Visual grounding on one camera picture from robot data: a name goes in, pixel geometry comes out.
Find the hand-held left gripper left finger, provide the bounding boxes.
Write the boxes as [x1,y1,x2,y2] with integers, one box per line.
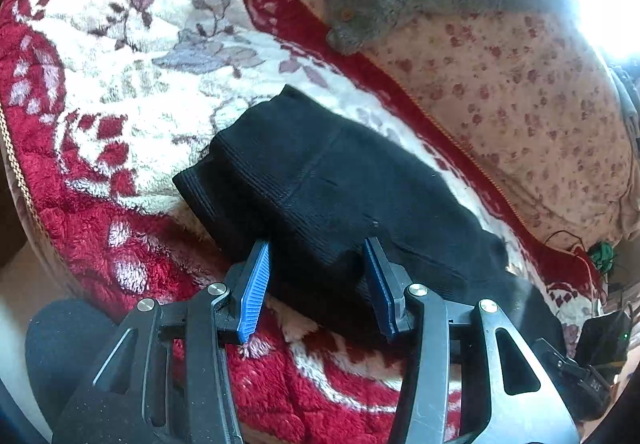
[52,239,273,444]

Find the black pants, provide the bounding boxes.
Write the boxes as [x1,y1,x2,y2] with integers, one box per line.
[172,84,581,360]

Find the green yarn bundle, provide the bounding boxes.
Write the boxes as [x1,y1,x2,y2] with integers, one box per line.
[587,241,617,275]

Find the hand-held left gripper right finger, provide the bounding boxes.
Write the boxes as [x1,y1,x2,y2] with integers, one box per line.
[361,236,581,444]

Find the red white floral blanket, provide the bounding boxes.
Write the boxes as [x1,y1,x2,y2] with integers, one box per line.
[0,0,606,444]

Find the pink floral quilt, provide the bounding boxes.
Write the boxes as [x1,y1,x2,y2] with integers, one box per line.
[220,0,633,245]

